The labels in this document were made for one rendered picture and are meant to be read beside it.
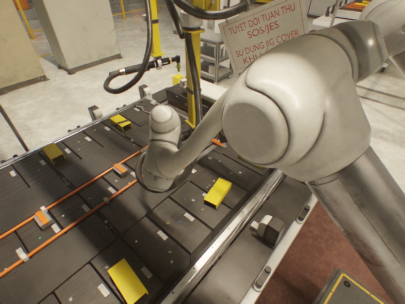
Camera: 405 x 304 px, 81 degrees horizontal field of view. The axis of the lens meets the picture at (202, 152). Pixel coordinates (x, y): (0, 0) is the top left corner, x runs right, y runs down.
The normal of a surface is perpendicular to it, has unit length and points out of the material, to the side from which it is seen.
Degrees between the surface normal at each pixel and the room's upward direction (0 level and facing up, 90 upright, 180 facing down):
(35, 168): 0
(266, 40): 90
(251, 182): 0
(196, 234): 0
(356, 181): 61
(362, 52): 85
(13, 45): 90
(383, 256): 83
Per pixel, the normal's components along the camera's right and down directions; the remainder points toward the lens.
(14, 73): 0.76, 0.43
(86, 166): 0.00, -0.76
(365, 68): -0.29, 0.83
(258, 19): -0.18, 0.65
